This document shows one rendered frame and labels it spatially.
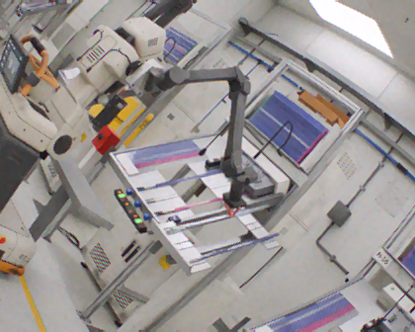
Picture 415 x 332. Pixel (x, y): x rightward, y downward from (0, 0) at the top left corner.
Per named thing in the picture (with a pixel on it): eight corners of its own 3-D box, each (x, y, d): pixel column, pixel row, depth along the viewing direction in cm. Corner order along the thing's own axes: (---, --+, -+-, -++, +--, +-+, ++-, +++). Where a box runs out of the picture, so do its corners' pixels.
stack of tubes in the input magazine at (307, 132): (296, 163, 286) (328, 127, 284) (246, 119, 322) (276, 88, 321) (306, 174, 294) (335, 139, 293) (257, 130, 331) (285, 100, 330)
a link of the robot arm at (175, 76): (230, 69, 252) (244, 62, 245) (238, 96, 252) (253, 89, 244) (153, 75, 223) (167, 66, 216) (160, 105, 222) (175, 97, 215)
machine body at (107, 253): (115, 328, 280) (185, 263, 277) (74, 256, 330) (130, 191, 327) (180, 350, 325) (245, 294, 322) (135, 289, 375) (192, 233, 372)
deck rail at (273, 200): (159, 236, 258) (159, 226, 254) (157, 233, 259) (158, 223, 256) (282, 203, 290) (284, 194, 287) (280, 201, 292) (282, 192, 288)
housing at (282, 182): (273, 205, 290) (278, 182, 283) (226, 158, 325) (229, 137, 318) (285, 201, 294) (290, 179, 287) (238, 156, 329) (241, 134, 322)
